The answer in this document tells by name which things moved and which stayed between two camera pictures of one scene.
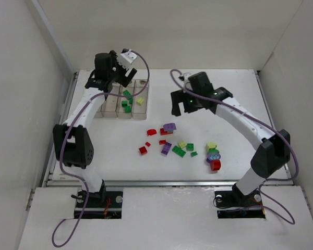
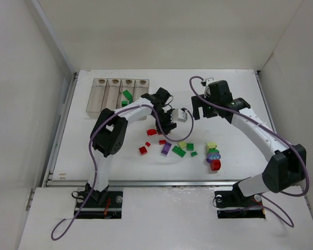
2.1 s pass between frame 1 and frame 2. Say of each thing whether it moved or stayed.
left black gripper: moved
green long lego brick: stayed
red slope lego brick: stayed
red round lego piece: stayed
